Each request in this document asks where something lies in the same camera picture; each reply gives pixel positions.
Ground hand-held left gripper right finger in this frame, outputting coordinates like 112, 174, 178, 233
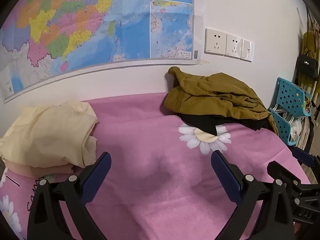
211, 151, 294, 240

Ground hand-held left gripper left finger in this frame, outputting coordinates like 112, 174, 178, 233
27, 152, 112, 240

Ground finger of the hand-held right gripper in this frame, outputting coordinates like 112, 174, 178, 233
267, 161, 304, 193
292, 147, 320, 168

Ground olive brown pants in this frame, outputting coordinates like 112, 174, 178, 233
164, 66, 279, 135

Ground black garment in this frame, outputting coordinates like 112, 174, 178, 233
180, 112, 275, 136

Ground folded beige cloth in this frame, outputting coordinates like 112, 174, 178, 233
5, 160, 75, 180

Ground pink floral bed sheet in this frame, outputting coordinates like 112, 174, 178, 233
0, 92, 313, 240

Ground cream garment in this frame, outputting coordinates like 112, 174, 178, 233
0, 100, 99, 169

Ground blue perforated plastic basket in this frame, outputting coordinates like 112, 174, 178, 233
269, 77, 312, 146

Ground black handbag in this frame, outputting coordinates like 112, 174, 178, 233
296, 51, 319, 80

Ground yellow hanging garment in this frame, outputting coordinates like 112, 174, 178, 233
299, 21, 320, 110

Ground white wall socket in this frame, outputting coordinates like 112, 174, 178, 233
204, 28, 227, 55
225, 33, 243, 58
240, 39, 255, 62

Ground colourful wall map poster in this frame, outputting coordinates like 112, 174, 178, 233
0, 0, 210, 103

